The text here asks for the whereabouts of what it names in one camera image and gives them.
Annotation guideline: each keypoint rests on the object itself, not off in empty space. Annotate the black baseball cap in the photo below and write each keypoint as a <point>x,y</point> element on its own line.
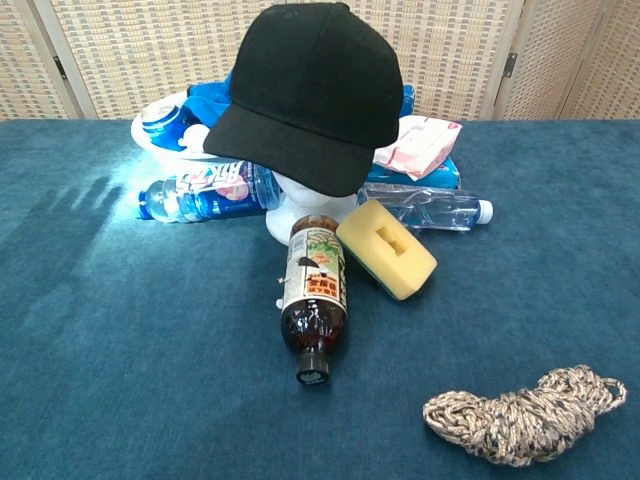
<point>310,95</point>

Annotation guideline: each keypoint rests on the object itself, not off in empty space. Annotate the brown tea bottle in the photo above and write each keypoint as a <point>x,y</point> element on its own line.
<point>314,280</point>

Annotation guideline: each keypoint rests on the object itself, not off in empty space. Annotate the white foam mannequin head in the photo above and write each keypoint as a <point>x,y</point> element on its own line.
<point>300,205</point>

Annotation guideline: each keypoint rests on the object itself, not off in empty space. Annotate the yellow sponge with slot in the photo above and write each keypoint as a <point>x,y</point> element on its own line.
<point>370,235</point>

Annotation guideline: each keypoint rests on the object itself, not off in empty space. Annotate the blue labelled drink bottle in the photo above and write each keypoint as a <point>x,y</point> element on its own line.
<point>210,197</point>

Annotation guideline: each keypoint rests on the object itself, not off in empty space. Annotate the blue cookie box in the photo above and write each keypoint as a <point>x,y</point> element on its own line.
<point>442,175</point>

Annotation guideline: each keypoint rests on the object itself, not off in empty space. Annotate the pink wet wipes pack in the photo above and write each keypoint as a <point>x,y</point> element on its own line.
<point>425,145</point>

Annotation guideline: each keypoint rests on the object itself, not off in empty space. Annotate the small white capped bottle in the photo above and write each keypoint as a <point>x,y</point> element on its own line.
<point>194,136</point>

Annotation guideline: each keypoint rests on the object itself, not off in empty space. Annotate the blue Oreo box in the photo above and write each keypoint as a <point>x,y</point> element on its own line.
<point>408,100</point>

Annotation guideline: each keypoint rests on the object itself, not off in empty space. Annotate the blue cloth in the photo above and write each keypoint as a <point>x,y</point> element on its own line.
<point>210,100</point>

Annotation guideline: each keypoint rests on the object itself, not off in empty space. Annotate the blue soda can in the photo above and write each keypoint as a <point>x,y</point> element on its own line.
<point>162,125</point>

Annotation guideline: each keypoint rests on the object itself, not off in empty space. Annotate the white plastic basin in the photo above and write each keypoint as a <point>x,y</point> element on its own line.
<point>150,137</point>

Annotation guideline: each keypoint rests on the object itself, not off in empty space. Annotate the woven folding screen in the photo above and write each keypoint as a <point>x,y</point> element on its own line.
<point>140,50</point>

